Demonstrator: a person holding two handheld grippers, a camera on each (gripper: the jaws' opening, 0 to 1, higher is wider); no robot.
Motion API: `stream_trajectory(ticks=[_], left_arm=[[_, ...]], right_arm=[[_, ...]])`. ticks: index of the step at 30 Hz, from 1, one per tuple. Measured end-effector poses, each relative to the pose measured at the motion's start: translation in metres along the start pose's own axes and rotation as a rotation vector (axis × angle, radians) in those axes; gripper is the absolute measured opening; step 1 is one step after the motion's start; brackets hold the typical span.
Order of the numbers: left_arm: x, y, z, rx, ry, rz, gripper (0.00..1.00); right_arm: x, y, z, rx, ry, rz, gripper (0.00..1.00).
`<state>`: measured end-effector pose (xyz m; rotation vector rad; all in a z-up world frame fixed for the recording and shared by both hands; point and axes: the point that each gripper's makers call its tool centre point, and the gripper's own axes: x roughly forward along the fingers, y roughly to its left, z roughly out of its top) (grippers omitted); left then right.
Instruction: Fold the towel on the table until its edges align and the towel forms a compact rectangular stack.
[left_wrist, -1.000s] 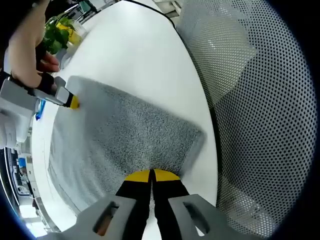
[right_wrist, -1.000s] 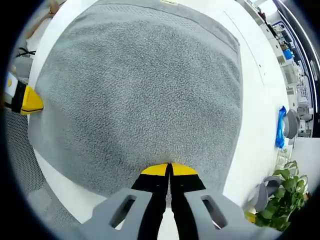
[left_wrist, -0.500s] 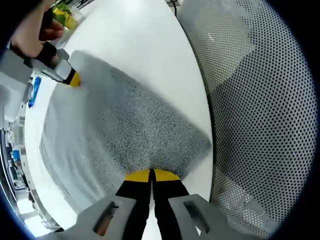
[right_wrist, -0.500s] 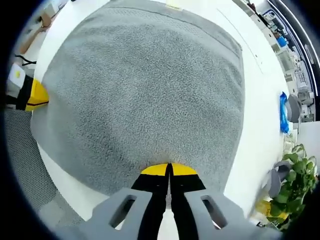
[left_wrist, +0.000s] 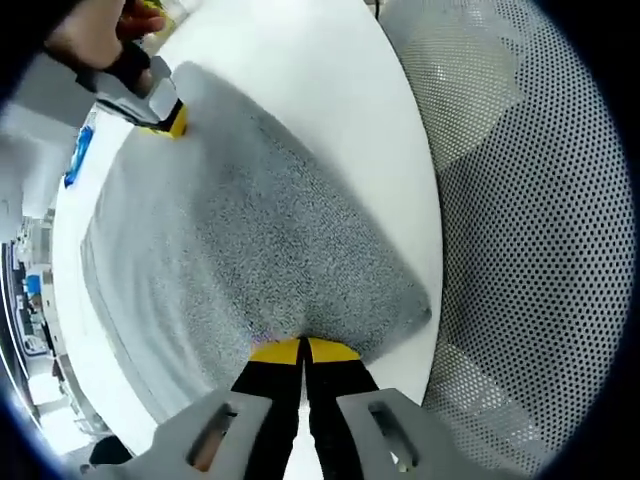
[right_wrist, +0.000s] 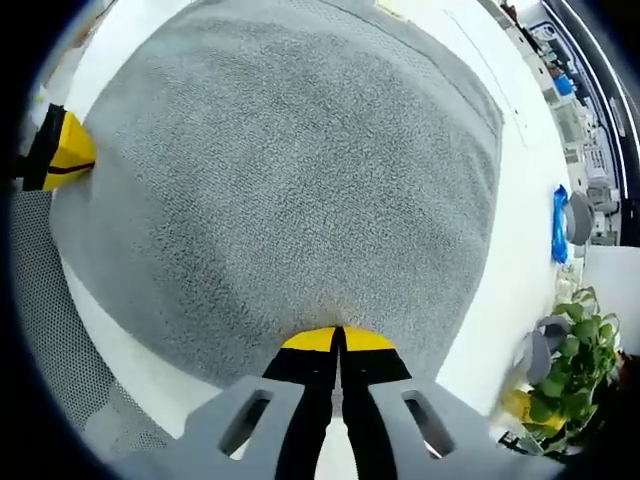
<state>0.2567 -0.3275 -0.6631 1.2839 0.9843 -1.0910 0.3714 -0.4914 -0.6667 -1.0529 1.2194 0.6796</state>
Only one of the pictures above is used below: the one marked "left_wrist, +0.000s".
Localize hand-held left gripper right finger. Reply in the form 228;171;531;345
305;337;496;480

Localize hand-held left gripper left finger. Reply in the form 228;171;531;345
82;338;304;480

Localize grey towel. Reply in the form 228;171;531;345
79;59;434;426

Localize person's right hand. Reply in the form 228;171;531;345
43;0;166;71

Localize blue wipes packet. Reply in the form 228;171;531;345
63;124;96;189

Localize white table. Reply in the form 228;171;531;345
47;0;445;480

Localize white counter cabinets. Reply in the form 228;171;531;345
9;209;61;361

